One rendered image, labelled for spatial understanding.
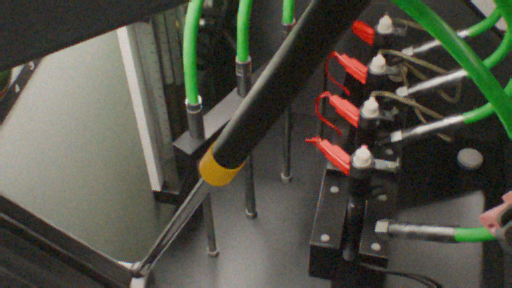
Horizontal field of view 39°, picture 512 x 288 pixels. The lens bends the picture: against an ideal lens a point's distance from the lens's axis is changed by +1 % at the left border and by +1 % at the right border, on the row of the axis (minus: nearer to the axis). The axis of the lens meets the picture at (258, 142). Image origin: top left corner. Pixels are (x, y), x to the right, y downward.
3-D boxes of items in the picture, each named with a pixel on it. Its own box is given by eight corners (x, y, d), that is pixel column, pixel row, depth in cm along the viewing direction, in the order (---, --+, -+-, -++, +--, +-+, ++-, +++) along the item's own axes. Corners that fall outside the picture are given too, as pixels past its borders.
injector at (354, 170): (373, 269, 98) (391, 173, 83) (337, 262, 99) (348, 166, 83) (376, 251, 100) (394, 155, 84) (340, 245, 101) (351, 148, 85)
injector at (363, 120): (380, 221, 104) (398, 123, 88) (345, 215, 104) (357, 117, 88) (382, 206, 105) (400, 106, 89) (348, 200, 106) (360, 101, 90)
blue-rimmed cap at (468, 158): (481, 174, 116) (483, 168, 115) (455, 170, 117) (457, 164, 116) (481, 155, 119) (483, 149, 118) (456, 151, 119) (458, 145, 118)
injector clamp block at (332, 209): (377, 315, 100) (389, 257, 89) (306, 301, 102) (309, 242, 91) (400, 135, 122) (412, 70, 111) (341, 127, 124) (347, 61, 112)
